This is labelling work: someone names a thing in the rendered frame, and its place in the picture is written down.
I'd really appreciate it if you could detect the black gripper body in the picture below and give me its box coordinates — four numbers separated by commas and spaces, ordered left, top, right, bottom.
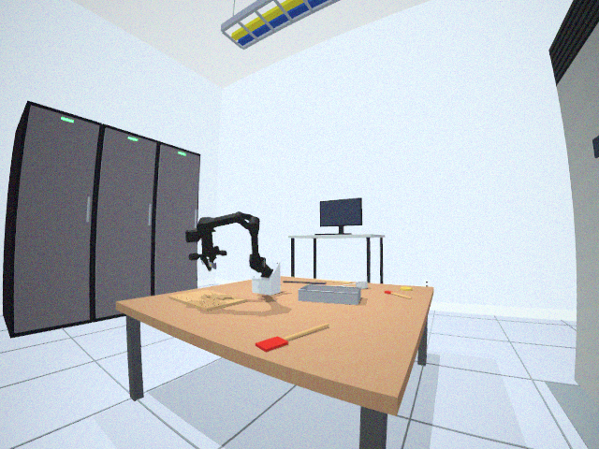
189, 241, 227, 261

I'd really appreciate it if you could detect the grey roasting tin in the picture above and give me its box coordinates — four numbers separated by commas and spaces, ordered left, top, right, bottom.
298, 284, 362, 305

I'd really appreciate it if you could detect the red spatula with wooden handle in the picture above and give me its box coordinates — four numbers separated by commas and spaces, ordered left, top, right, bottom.
256, 323, 329, 352

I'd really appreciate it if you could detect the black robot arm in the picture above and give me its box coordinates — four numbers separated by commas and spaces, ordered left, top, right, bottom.
185, 211, 273, 278

